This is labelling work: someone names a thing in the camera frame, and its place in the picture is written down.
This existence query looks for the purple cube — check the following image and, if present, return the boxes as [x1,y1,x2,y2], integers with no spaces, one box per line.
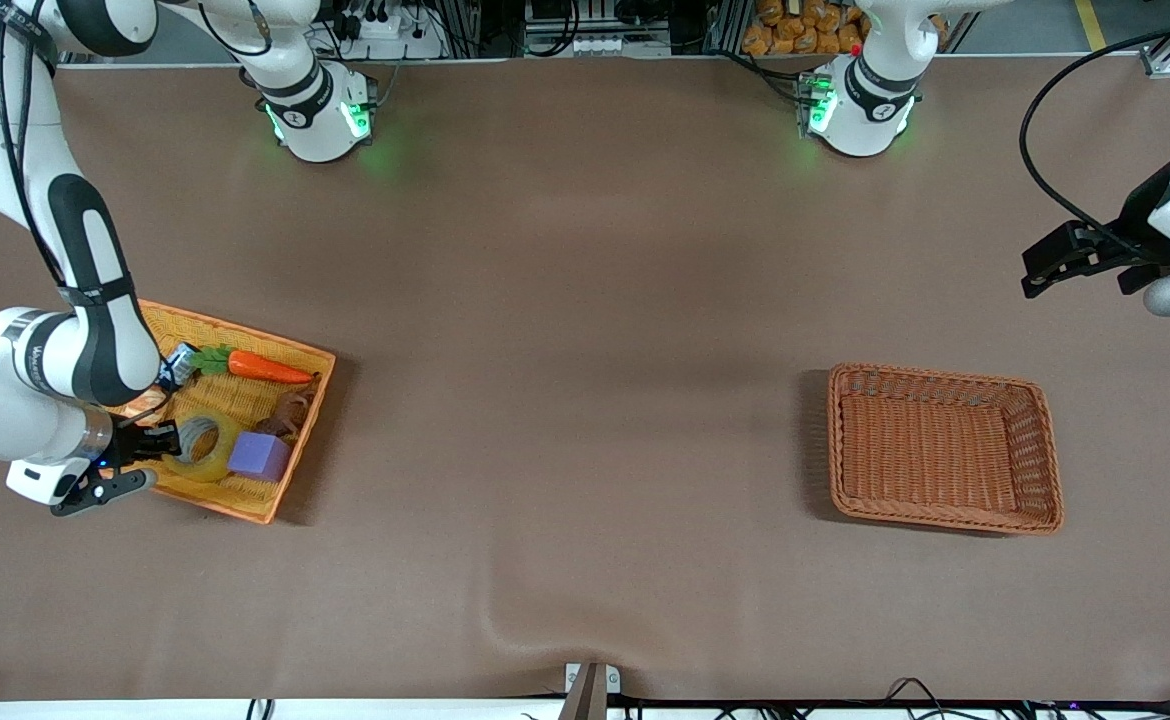
[227,432,292,485]

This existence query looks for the pile of orange snacks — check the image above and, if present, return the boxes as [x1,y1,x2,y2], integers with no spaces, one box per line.
[742,0,871,57]

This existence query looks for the yellow tape roll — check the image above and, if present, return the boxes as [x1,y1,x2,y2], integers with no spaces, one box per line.
[163,412,244,484]

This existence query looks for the orange toy carrot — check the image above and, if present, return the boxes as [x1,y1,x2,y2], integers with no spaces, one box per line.
[193,345,318,386]

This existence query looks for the blue can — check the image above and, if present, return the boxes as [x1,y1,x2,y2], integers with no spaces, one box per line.
[157,342,201,391]

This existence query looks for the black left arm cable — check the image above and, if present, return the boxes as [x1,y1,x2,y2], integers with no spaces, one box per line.
[1019,20,1170,251]

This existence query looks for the yellow wicker tray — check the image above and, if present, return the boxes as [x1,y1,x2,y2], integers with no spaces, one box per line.
[105,300,338,526]

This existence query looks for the long white power strip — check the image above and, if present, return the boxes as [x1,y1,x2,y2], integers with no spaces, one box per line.
[523,33,673,58]

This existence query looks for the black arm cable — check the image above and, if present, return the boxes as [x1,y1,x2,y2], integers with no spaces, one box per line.
[1019,20,1170,251]
[0,0,76,301]

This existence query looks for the metal table bracket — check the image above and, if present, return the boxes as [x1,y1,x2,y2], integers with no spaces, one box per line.
[565,662,621,720]

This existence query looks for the brown wicker basket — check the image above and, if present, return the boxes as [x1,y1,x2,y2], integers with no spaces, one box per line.
[827,363,1065,536]

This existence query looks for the white power strip with plugs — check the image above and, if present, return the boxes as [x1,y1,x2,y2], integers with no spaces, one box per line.
[330,0,446,61]

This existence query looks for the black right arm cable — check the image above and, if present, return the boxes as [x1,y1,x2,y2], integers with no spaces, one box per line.
[0,0,76,301]

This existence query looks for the brown toy figurine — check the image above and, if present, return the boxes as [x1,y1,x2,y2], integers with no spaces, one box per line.
[255,375,321,438]

